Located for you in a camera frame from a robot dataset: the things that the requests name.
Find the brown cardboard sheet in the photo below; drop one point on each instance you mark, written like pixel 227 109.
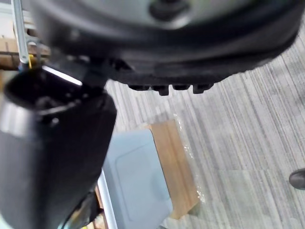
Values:
pixel 174 155

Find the grey metal shelf post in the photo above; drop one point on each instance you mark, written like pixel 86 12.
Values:
pixel 20 31

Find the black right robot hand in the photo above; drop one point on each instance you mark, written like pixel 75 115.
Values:
pixel 166 43

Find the dark foot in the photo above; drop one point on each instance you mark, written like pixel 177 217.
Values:
pixel 297 179

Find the brown cardboard box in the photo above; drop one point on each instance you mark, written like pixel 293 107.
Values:
pixel 8 53

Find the yellow tag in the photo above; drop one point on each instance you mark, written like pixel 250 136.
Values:
pixel 30 61

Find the clear plastic wrap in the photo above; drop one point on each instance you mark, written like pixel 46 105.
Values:
pixel 190 152

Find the grey plastic crate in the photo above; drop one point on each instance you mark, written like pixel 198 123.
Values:
pixel 135 171

